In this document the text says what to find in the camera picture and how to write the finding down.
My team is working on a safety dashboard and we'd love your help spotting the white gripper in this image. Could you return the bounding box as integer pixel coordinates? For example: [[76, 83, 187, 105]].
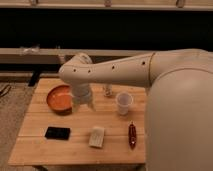
[[71, 83, 96, 113]]

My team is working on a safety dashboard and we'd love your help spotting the small clear bottle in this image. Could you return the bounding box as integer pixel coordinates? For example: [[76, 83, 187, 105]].
[[103, 84, 112, 97]]

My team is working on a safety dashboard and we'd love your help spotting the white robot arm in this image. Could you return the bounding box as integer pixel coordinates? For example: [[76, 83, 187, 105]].
[[59, 49, 213, 171]]

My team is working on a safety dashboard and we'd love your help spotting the orange ceramic bowl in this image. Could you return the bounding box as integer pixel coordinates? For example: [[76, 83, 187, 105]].
[[46, 85, 72, 114]]

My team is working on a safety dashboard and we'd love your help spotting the white rectangular sponge block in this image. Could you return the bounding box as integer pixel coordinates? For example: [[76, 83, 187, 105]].
[[89, 127, 105, 148]]

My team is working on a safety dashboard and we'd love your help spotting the black rectangular box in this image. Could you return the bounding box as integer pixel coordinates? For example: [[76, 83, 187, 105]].
[[45, 127, 71, 140]]

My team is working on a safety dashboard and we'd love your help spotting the wooden table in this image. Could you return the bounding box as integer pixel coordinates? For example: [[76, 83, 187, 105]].
[[9, 78, 146, 166]]

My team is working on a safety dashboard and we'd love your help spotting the translucent plastic cup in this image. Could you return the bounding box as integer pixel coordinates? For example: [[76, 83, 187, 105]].
[[115, 92, 133, 115]]

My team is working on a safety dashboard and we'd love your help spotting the red chili pepper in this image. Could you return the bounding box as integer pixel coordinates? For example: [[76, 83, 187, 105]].
[[128, 123, 137, 149]]

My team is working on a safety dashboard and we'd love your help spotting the clear plastic bag on ledge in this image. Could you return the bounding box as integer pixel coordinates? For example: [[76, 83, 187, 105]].
[[20, 46, 40, 55]]

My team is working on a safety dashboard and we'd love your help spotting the black cable on floor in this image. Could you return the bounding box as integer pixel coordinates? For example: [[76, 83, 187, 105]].
[[0, 83, 12, 99]]

